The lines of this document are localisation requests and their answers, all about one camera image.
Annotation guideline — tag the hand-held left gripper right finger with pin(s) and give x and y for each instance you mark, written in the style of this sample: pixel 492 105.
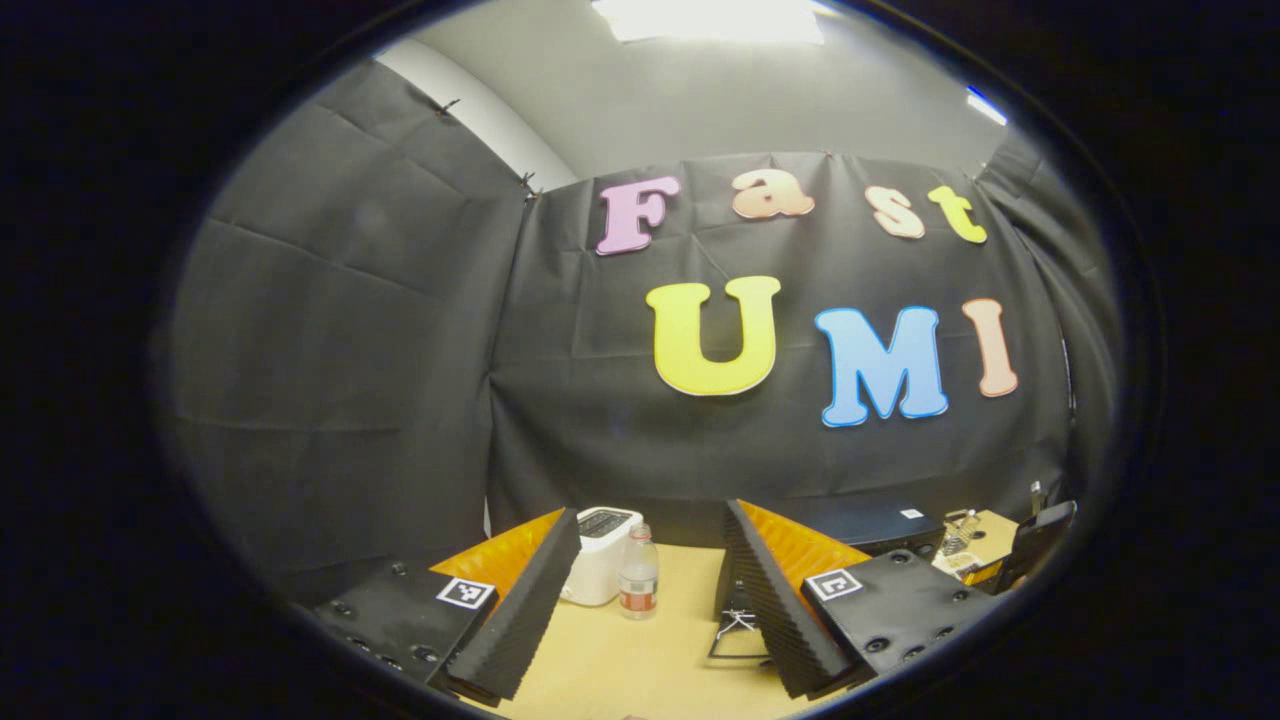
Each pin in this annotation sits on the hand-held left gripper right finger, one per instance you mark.
pixel 775 600

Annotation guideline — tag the white toaster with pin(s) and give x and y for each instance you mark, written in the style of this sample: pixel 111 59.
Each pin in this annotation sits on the white toaster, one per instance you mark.
pixel 600 560

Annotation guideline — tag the large ceiling light panel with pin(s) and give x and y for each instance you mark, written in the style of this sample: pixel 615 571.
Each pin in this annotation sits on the large ceiling light panel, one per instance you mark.
pixel 710 20

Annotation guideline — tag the clear plastic water bottle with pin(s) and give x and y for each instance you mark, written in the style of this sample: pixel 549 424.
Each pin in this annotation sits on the clear plastic water bottle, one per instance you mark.
pixel 638 575

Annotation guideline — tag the black electric oven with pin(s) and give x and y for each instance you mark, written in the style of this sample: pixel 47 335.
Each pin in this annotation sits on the black electric oven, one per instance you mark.
pixel 880 530

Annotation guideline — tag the small ceiling light panel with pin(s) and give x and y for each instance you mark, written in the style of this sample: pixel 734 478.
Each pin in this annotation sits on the small ceiling light panel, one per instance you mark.
pixel 987 106

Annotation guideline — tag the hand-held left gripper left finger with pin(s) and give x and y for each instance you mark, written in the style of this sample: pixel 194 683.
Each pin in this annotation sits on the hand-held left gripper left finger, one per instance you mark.
pixel 530 610

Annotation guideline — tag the black backdrop cloth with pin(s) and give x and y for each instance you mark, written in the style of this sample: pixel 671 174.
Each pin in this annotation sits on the black backdrop cloth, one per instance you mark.
pixel 400 350

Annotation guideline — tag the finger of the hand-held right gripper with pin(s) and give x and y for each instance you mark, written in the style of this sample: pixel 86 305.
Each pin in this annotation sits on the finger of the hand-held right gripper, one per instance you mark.
pixel 1040 540

